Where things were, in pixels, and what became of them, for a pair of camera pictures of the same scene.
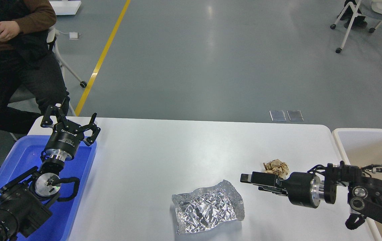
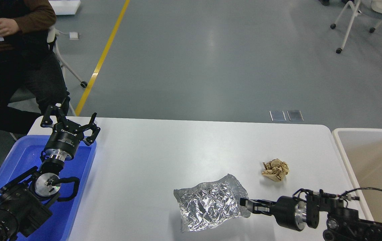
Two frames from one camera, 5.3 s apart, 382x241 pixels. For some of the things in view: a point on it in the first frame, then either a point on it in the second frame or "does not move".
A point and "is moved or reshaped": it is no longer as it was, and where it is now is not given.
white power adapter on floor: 72,35 does not move
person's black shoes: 359,22 to 325,2
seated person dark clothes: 19,67 does not move
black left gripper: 65,140 does not move
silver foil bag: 208,209 is moved or reshaped
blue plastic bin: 25,154 does not move
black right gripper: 303,189 to 288,212
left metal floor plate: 277,115 does not move
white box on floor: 65,7 does not move
